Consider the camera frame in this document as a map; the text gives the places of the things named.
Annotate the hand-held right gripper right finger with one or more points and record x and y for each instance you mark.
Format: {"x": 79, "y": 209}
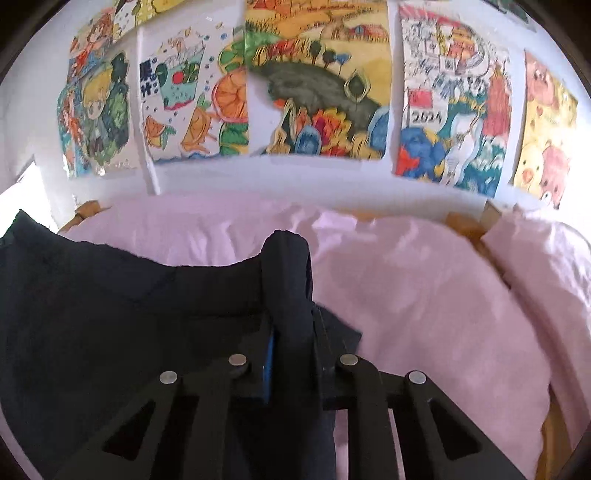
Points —
{"x": 330, "y": 383}

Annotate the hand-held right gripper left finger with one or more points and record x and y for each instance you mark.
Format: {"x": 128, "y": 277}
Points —
{"x": 269, "y": 364}

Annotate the black jacket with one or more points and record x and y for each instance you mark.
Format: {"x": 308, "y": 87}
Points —
{"x": 92, "y": 323}

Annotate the pink bed sheet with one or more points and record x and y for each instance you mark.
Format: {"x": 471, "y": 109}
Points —
{"x": 415, "y": 300}

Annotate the pink pillow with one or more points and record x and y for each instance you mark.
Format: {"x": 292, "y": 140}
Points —
{"x": 545, "y": 258}

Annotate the juice cup orange drawing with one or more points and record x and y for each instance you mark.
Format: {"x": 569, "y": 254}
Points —
{"x": 194, "y": 101}

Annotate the yellow field landscape drawing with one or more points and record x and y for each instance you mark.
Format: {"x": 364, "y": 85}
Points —
{"x": 318, "y": 83}

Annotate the blond boy green drawing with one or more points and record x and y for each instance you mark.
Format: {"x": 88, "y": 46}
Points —
{"x": 108, "y": 115}

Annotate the red tower flag drawing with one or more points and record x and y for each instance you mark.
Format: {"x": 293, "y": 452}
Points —
{"x": 455, "y": 101}

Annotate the orange-haired girl blue drawing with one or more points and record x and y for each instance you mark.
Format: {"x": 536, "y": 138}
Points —
{"x": 69, "y": 124}

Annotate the pig and chick drawing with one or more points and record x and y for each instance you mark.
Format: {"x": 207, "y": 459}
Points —
{"x": 547, "y": 143}

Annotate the pineapple drawing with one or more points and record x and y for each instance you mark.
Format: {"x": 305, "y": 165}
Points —
{"x": 138, "y": 16}

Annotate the flying girl drawing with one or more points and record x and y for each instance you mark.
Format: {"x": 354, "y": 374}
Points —
{"x": 92, "y": 37}

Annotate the wooden bed frame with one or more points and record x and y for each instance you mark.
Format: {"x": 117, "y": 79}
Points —
{"x": 468, "y": 230}

